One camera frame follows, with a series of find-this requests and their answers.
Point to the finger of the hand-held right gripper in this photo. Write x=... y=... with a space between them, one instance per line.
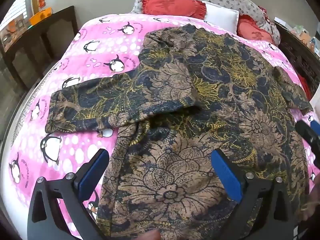
x=305 y=132
x=315 y=127

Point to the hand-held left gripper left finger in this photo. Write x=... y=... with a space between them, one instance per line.
x=93 y=172

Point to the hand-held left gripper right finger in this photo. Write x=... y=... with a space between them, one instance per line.
x=226 y=175

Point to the brown floral patterned shirt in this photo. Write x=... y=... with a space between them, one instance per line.
x=175 y=105

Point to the red cloth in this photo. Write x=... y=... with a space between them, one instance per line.
x=306 y=87

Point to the dark carved wooden nightstand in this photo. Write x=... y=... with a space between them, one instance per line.
x=297 y=55

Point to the pink penguin print blanket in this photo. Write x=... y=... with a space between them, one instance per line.
x=100 y=55

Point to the white pillow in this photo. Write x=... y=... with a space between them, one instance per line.
x=222 y=17

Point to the dark wooden table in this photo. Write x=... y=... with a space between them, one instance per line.
x=62 y=27

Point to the orange bowl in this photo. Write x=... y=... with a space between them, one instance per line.
x=41 y=16

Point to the window blinds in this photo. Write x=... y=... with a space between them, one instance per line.
x=15 y=7

